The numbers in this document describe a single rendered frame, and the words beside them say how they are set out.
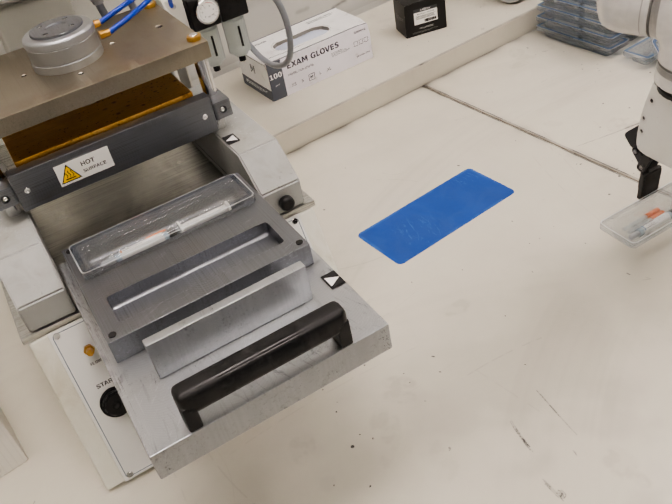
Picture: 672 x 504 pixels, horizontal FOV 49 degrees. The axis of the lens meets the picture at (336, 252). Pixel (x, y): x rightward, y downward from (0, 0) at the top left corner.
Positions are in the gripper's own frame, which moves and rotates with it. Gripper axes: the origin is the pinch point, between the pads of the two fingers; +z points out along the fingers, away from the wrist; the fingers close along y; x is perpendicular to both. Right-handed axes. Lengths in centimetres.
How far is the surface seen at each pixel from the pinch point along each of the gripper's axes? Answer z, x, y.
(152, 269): -15, 61, 11
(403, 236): 8.8, 24.5, 23.9
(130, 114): -21, 55, 30
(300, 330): -18, 55, -7
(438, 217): 8.7, 18.1, 24.0
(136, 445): 6, 70, 11
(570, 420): 7.6, 29.5, -13.6
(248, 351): -17, 59, -6
